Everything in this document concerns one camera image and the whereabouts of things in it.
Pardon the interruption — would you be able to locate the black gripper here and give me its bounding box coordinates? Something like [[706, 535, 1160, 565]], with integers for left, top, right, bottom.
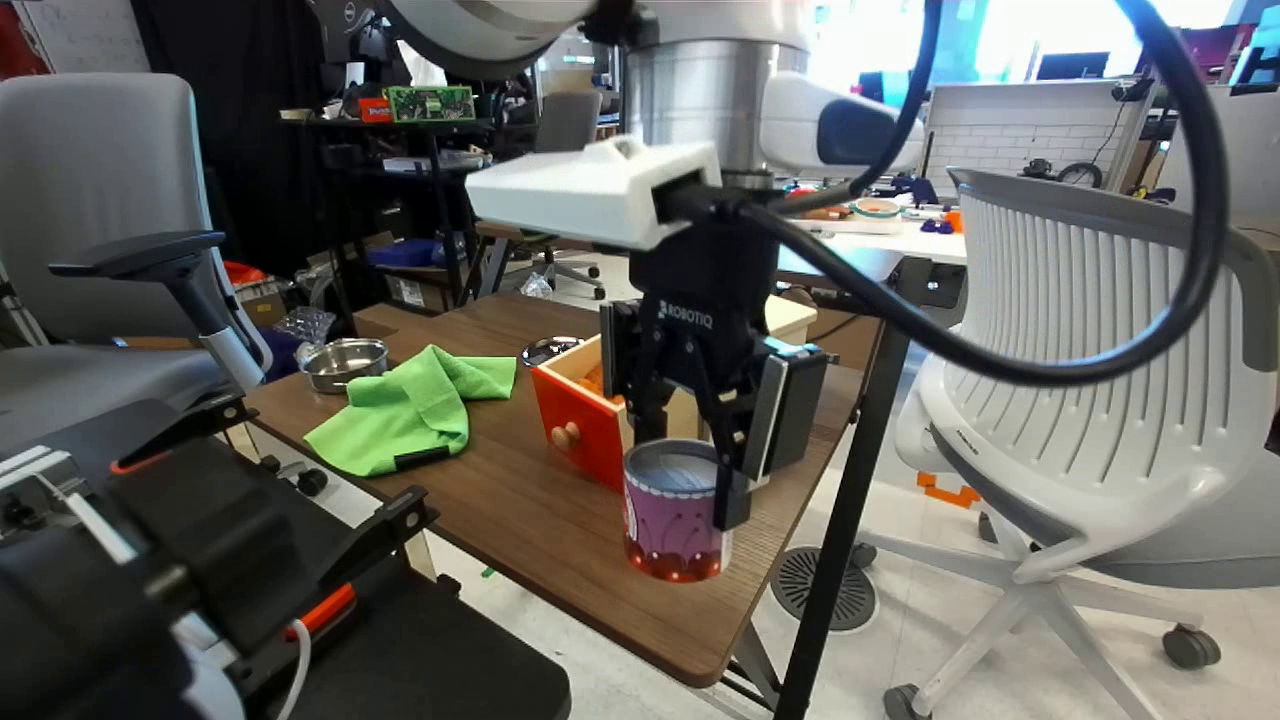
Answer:
[[598, 197, 833, 535]]

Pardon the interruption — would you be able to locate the purple and red tin can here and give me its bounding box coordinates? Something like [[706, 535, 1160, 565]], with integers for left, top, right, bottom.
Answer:
[[620, 434, 738, 589]]

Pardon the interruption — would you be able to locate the drawer with red front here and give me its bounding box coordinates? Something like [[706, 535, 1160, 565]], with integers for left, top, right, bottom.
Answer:
[[528, 330, 633, 497]]

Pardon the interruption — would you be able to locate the dark wood table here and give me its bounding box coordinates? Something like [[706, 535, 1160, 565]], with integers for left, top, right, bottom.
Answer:
[[246, 293, 884, 693]]

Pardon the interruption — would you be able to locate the round black floor base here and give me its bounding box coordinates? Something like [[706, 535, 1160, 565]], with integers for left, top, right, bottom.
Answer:
[[773, 544, 884, 641]]

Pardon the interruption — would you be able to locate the white desk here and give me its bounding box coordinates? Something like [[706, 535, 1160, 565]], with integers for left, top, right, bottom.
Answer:
[[825, 197, 971, 273]]

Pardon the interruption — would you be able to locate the green cloth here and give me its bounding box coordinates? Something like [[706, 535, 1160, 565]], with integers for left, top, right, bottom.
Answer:
[[299, 341, 521, 481]]

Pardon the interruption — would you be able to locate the stainless steel pot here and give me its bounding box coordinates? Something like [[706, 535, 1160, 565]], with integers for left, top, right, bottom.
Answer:
[[299, 336, 394, 401]]

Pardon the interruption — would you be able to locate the white ribbed office chair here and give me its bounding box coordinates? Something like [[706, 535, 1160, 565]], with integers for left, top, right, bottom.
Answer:
[[871, 163, 1280, 720]]

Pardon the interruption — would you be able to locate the green circuit board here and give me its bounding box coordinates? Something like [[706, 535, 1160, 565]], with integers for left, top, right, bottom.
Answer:
[[377, 81, 484, 128]]

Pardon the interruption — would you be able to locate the black mounting platform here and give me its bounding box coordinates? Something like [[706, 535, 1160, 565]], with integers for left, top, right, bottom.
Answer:
[[0, 434, 575, 720]]

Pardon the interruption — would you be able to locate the white partition panel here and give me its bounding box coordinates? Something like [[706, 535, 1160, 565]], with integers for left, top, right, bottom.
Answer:
[[923, 77, 1154, 193]]

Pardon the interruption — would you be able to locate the grey padded office chair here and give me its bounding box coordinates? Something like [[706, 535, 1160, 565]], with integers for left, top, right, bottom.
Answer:
[[0, 69, 281, 453]]

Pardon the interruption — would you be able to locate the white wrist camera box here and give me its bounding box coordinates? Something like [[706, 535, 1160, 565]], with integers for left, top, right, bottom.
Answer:
[[459, 133, 726, 256]]

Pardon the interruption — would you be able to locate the black clamp orange handle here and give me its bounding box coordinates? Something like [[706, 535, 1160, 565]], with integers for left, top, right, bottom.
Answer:
[[106, 393, 253, 481], [262, 482, 442, 646]]

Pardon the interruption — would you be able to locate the white cable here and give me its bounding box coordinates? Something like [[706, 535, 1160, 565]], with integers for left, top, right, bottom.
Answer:
[[268, 617, 320, 720]]

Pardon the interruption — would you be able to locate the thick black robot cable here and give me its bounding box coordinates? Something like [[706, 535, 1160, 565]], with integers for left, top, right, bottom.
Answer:
[[666, 0, 1231, 393]]

